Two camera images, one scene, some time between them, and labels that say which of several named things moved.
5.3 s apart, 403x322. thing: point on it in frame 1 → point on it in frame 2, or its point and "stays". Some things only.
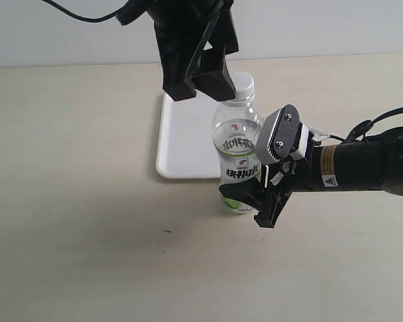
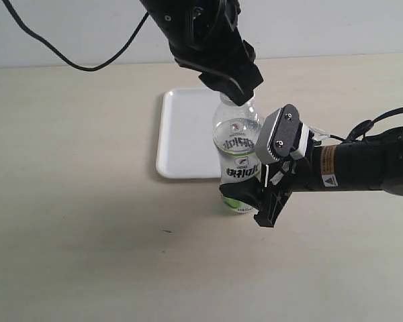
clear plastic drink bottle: [235, 129] stays
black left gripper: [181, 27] → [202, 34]
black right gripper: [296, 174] stays
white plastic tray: [185, 144] stays
